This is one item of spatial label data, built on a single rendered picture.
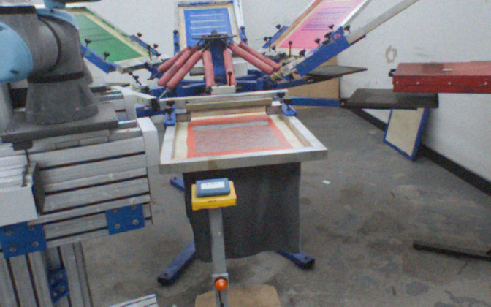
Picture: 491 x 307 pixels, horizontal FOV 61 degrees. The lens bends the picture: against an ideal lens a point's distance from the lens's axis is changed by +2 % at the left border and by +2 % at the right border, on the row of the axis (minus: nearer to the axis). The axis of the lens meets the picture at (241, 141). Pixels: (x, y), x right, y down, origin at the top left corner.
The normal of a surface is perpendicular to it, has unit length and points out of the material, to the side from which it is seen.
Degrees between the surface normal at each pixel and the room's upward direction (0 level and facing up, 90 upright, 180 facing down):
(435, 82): 90
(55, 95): 73
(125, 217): 90
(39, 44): 90
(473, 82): 88
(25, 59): 109
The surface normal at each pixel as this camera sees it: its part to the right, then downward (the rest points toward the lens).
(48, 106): 0.00, 0.00
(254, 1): 0.11, 0.30
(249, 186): 0.32, 0.40
